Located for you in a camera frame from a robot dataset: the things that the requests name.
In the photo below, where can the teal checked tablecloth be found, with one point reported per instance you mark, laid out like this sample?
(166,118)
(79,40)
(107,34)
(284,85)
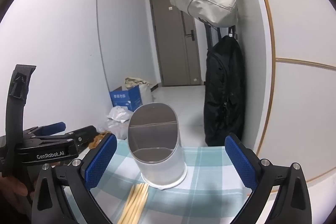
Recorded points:
(204,187)

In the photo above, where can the person's left hand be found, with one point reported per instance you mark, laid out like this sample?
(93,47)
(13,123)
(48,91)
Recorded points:
(13,190)

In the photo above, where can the grey plastic bag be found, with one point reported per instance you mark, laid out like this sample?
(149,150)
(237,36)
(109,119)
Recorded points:
(115,129)

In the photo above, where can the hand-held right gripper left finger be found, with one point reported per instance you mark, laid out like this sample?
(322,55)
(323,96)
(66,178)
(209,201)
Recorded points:
(101,161)

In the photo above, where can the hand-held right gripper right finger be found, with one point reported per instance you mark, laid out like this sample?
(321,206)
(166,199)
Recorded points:
(240,163)

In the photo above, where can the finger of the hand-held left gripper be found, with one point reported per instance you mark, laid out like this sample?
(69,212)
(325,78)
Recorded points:
(55,127)
(84,133)

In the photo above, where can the black backpack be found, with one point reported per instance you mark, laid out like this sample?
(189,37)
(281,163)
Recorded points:
(223,92)

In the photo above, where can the brown shoe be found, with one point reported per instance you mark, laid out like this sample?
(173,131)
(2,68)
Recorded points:
(96,140)

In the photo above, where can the bundle of wooden chopsticks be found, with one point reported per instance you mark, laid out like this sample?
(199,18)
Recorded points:
(135,203)

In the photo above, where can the brown door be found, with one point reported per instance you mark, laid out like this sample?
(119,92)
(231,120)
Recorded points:
(173,43)

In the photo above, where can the black coat rack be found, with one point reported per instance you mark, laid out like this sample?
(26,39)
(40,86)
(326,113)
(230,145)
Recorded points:
(210,29)

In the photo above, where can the beige cloth bag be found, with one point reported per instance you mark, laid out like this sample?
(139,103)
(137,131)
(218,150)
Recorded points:
(143,87)

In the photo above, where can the blue cardboard box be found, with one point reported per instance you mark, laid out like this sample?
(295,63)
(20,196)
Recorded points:
(126,99)

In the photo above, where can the white utensil holder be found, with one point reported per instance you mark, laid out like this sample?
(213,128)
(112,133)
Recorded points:
(162,169)

